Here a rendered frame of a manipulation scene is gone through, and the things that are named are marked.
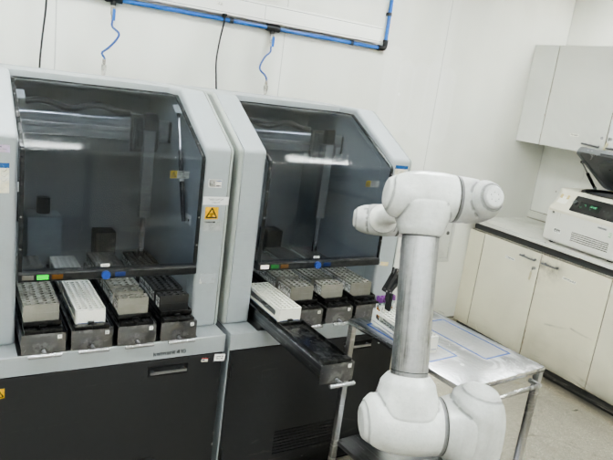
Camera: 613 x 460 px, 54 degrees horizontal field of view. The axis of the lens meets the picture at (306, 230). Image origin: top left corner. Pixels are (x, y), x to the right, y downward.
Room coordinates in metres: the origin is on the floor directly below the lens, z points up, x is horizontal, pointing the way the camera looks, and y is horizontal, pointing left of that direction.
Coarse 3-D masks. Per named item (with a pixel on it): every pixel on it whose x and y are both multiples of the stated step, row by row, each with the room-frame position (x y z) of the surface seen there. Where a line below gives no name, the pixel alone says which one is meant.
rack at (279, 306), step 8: (256, 288) 2.35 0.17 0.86; (264, 288) 2.37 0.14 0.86; (272, 288) 2.37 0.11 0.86; (256, 296) 2.36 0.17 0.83; (264, 296) 2.27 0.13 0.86; (272, 296) 2.28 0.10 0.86; (280, 296) 2.30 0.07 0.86; (264, 304) 2.33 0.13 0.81; (272, 304) 2.20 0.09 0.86; (280, 304) 2.22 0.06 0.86; (288, 304) 2.22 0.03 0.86; (296, 304) 2.23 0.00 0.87; (272, 312) 2.25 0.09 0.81; (280, 312) 2.15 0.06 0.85; (288, 312) 2.17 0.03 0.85; (296, 312) 2.19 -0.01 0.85; (280, 320) 2.15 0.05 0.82
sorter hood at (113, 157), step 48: (48, 96) 2.12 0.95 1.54; (96, 96) 2.23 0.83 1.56; (144, 96) 2.35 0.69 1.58; (48, 144) 1.89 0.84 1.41; (96, 144) 1.98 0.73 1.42; (144, 144) 2.08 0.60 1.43; (192, 144) 2.19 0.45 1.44; (48, 192) 1.88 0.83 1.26; (96, 192) 1.95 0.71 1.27; (144, 192) 2.04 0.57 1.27; (192, 192) 2.13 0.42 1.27; (48, 240) 1.88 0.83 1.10; (96, 240) 1.96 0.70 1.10; (144, 240) 2.04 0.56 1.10; (192, 240) 2.14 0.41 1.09
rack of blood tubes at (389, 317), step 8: (376, 312) 2.23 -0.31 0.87; (384, 312) 2.22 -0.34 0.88; (392, 312) 2.24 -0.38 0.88; (376, 320) 2.23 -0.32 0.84; (384, 320) 2.23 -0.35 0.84; (392, 320) 2.14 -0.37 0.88; (384, 328) 2.17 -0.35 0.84; (392, 328) 2.16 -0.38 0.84; (392, 336) 2.12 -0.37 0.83; (432, 336) 2.04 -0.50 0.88; (432, 344) 2.04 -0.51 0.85; (432, 352) 2.04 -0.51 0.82
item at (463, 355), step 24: (384, 336) 2.13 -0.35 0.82; (456, 336) 2.23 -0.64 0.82; (480, 336) 2.26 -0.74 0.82; (432, 360) 1.98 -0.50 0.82; (456, 360) 2.00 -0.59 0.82; (480, 360) 2.03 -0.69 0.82; (504, 360) 2.06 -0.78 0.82; (528, 360) 2.09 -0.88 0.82; (456, 384) 1.81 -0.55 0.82; (336, 408) 2.26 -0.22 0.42; (528, 408) 2.04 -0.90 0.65; (336, 432) 2.24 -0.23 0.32; (528, 432) 2.05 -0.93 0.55; (360, 456) 2.16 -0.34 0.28; (384, 456) 2.18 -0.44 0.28; (408, 456) 2.21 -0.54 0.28
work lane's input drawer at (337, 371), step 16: (256, 304) 2.30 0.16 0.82; (256, 320) 2.25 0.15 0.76; (272, 320) 2.17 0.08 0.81; (288, 320) 2.16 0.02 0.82; (272, 336) 2.14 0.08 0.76; (288, 336) 2.05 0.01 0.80; (304, 336) 2.07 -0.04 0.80; (320, 336) 2.07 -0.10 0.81; (304, 352) 1.94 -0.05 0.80; (320, 352) 1.95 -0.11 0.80; (336, 352) 1.97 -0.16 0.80; (320, 368) 1.84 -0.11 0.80; (336, 368) 1.87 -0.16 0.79; (352, 368) 1.91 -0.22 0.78; (320, 384) 1.84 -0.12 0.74; (336, 384) 1.83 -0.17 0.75; (352, 384) 1.86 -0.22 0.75
